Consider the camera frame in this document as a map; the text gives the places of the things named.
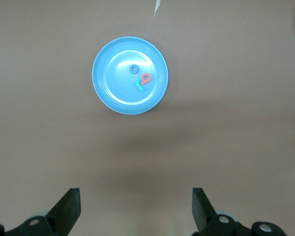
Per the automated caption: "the blue plate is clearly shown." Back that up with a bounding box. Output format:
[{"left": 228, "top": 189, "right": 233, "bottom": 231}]
[{"left": 91, "top": 36, "right": 169, "bottom": 116}]

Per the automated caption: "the white tape scrap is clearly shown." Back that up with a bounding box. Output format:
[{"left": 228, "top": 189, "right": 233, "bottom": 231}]
[{"left": 153, "top": 0, "right": 162, "bottom": 17}]

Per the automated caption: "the red letter b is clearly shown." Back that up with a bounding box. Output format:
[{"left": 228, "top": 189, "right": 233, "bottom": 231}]
[{"left": 140, "top": 73, "right": 153, "bottom": 86}]

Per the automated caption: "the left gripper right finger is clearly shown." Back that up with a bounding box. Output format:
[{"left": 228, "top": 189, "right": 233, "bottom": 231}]
[{"left": 191, "top": 188, "right": 286, "bottom": 236}]

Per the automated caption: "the brown table cover sheet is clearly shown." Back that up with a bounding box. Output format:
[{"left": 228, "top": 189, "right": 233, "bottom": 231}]
[{"left": 0, "top": 0, "right": 295, "bottom": 236}]

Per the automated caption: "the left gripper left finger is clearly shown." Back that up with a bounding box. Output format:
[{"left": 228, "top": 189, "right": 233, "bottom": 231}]
[{"left": 0, "top": 188, "right": 81, "bottom": 236}]

